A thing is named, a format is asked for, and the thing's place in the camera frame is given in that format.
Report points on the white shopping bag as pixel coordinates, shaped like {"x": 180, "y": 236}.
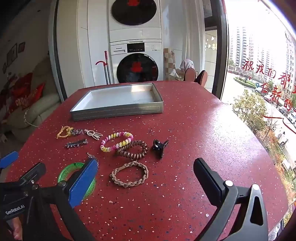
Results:
{"x": 174, "y": 74}

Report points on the spotted silver hair clip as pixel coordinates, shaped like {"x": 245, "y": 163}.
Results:
{"x": 76, "y": 143}

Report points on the green translucent bangle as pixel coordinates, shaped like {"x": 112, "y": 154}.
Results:
{"x": 69, "y": 166}

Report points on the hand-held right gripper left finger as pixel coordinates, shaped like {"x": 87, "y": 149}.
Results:
{"x": 83, "y": 183}

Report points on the person's left hand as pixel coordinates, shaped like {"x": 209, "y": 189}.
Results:
{"x": 15, "y": 229}

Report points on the pink backed chair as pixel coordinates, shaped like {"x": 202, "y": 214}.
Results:
{"x": 190, "y": 74}

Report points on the glass window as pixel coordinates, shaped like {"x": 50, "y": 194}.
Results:
{"x": 254, "y": 69}

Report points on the dark backed chair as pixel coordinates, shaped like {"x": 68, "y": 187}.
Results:
{"x": 202, "y": 78}

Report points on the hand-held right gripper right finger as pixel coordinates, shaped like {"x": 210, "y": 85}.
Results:
{"x": 208, "y": 180}

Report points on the large wall picture frame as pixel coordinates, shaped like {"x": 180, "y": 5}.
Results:
{"x": 11, "y": 54}

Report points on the black claw hair clip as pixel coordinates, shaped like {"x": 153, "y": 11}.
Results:
{"x": 158, "y": 147}

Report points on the grey shallow tray box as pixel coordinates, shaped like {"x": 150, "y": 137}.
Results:
{"x": 120, "y": 97}

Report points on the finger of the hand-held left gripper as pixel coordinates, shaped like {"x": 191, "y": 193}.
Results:
{"x": 34, "y": 171}
{"x": 9, "y": 160}

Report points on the white stacked dryer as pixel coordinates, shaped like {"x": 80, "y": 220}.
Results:
{"x": 135, "y": 25}

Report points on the white washing machine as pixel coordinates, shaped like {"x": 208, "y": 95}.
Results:
{"x": 120, "y": 49}

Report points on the small wall picture frame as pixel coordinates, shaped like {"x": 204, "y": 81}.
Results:
{"x": 4, "y": 67}
{"x": 21, "y": 47}

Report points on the pink towel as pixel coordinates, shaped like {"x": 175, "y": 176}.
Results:
{"x": 187, "y": 63}

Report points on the red printed cushions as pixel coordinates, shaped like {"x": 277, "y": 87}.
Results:
{"x": 23, "y": 92}

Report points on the cream leather sofa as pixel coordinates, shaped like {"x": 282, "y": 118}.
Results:
{"x": 41, "y": 104}

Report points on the white tall cabinet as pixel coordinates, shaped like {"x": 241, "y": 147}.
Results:
{"x": 78, "y": 46}

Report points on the beige bunny hair clip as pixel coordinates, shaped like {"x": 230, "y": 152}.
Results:
{"x": 91, "y": 133}

